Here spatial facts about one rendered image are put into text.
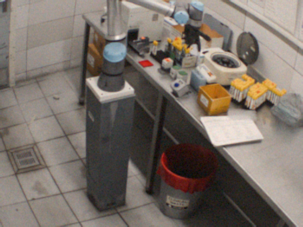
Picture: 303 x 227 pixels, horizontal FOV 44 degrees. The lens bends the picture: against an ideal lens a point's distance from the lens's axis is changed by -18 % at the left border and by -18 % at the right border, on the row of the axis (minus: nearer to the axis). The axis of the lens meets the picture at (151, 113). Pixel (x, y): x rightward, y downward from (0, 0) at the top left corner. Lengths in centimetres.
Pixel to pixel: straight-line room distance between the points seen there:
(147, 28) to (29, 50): 156
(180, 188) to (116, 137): 49
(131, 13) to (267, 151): 126
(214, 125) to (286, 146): 44
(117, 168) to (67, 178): 58
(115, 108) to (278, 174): 97
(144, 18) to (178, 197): 116
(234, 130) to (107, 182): 89
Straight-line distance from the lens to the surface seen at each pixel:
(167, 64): 255
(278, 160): 212
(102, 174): 260
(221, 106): 230
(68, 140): 340
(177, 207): 275
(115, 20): 230
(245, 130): 222
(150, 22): 286
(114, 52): 222
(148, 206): 293
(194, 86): 244
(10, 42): 389
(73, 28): 415
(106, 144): 246
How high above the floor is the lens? 215
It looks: 35 degrees down
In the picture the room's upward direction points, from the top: 8 degrees clockwise
